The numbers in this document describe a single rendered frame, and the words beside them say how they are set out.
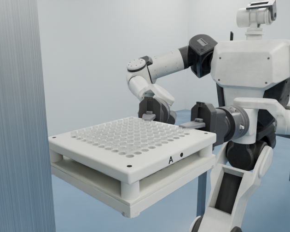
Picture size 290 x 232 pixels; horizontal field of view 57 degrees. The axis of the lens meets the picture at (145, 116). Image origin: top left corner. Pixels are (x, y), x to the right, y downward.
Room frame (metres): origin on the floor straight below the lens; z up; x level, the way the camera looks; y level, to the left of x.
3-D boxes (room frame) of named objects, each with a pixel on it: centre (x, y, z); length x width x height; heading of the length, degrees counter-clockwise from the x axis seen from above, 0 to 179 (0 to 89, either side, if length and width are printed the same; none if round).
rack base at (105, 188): (0.51, 0.03, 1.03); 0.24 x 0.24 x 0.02; 47
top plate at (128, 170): (0.51, 0.03, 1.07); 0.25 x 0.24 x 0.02; 47
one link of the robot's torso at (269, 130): (1.06, -0.45, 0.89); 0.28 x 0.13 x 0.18; 139
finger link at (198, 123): (0.57, -0.10, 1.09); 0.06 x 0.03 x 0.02; 131
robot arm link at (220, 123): (0.62, -0.17, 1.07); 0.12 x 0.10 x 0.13; 131
